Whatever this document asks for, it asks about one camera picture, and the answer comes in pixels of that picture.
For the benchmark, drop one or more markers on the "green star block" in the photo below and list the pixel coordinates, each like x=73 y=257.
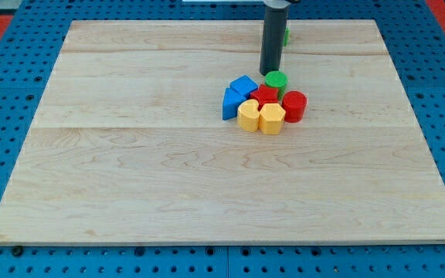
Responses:
x=286 y=37

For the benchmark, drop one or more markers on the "red star block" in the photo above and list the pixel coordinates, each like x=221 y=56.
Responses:
x=264 y=95

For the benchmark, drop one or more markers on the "yellow heart block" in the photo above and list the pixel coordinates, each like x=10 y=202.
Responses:
x=248 y=115

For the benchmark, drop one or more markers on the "blue triangle block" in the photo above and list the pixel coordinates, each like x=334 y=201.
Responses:
x=231 y=102

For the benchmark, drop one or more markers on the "yellow hexagon block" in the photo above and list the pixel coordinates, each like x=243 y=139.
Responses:
x=271 y=118

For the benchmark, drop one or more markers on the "blue cube block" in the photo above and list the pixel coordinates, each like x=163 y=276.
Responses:
x=244 y=86

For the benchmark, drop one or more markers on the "red cylinder block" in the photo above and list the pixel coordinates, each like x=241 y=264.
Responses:
x=294 y=103

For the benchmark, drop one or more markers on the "green cylinder block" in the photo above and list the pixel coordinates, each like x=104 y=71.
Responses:
x=279 y=80

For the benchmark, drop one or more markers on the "light wooden board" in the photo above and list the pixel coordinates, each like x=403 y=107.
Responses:
x=128 y=146

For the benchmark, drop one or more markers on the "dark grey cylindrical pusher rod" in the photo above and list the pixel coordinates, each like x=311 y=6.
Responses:
x=274 y=27

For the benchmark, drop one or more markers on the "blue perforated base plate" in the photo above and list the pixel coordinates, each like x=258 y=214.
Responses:
x=415 y=39

